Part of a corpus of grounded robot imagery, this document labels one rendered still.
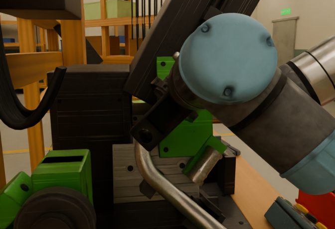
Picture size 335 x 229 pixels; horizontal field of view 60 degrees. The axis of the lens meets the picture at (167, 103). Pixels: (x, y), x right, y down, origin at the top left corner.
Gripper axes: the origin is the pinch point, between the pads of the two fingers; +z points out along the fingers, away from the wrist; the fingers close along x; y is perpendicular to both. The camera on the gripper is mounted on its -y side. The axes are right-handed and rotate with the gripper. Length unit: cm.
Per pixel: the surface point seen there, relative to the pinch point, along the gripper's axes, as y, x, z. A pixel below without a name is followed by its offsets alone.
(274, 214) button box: -1.1, -34.2, 6.2
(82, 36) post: 5, 46, 72
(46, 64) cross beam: -13, 40, 49
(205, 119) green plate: 3.3, -8.0, 2.7
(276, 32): 502, -124, 792
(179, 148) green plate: -4.8, -7.9, 2.6
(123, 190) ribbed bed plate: -18.9, -5.4, 4.6
